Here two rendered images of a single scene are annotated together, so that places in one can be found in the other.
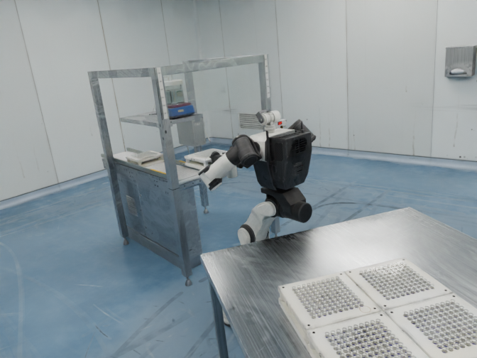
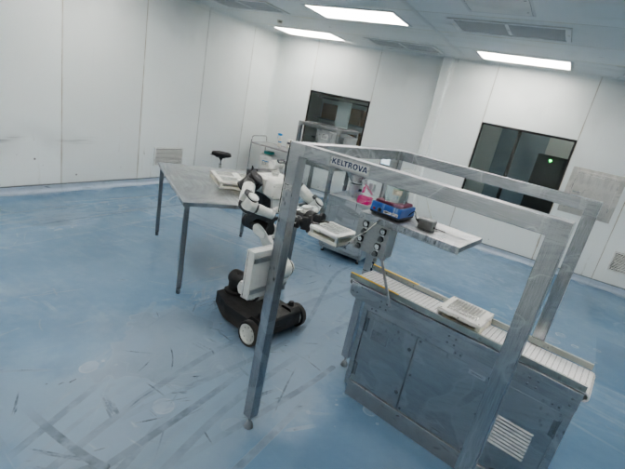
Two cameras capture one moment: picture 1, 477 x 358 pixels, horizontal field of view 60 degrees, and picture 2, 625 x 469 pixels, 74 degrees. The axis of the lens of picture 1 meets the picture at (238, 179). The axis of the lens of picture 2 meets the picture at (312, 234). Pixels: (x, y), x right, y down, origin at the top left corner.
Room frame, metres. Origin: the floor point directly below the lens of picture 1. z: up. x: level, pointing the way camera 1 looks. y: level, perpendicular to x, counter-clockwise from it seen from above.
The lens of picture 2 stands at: (5.33, -0.66, 1.84)
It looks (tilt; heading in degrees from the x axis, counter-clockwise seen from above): 18 degrees down; 165
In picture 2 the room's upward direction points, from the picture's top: 12 degrees clockwise
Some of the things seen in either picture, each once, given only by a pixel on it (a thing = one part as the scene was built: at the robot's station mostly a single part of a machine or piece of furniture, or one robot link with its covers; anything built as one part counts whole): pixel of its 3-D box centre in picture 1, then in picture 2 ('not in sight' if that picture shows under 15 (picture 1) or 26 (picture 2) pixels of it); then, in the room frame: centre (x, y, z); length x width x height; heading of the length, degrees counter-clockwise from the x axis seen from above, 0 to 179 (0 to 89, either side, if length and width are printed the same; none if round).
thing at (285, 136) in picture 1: (280, 156); (266, 190); (2.22, -0.24, 1.11); 0.34 x 0.30 x 0.36; 128
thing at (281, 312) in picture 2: not in sight; (255, 300); (2.27, -0.20, 0.19); 0.64 x 0.52 x 0.33; 38
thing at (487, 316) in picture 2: (144, 155); (465, 312); (3.52, 0.79, 0.89); 0.25 x 0.24 x 0.02; 129
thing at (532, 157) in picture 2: not in sight; (514, 167); (-0.47, 3.97, 1.43); 1.38 x 0.01 x 1.16; 47
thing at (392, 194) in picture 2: not in sight; (398, 185); (3.08, 0.41, 1.45); 0.15 x 0.15 x 0.19
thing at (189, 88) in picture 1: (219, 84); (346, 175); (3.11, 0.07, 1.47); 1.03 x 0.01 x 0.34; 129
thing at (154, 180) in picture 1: (147, 170); (456, 328); (3.50, 0.78, 0.77); 1.30 x 0.29 x 0.10; 39
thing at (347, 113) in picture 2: not in sight; (333, 125); (-2.78, 1.52, 1.43); 1.32 x 0.01 x 1.11; 47
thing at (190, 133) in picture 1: (191, 131); (375, 235); (3.13, 0.32, 1.14); 0.22 x 0.11 x 0.20; 39
